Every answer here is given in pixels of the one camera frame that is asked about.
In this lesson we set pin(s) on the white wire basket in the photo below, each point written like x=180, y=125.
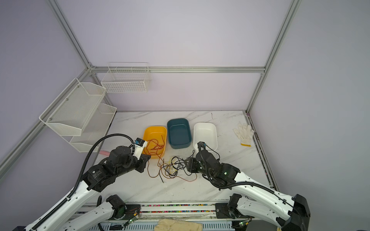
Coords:
x=127, y=77

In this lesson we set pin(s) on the white work glove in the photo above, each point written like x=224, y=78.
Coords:
x=244, y=133

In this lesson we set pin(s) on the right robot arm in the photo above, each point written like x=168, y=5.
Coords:
x=250, y=198

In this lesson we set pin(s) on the teal plastic bin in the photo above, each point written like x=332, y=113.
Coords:
x=179, y=133

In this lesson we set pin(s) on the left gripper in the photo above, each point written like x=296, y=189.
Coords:
x=142, y=161

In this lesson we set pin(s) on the beige cloth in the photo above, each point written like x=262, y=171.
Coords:
x=176, y=225

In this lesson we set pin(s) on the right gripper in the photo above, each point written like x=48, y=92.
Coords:
x=190, y=164

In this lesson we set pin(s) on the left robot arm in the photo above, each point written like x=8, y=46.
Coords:
x=91, y=182

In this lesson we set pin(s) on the lower white mesh shelf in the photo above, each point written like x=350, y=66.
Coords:
x=95, y=129

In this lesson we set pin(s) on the pink plastic object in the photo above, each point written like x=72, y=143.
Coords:
x=105, y=153

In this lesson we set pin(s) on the upper white mesh shelf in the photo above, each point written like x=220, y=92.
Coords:
x=70, y=113

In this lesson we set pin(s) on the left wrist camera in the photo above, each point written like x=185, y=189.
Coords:
x=139, y=145

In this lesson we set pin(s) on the yellow plastic bin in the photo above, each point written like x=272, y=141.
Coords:
x=156, y=136

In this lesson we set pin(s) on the white mesh shelf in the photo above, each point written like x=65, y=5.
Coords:
x=70, y=113
x=95, y=129

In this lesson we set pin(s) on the white plastic bin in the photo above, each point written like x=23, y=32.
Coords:
x=207, y=133

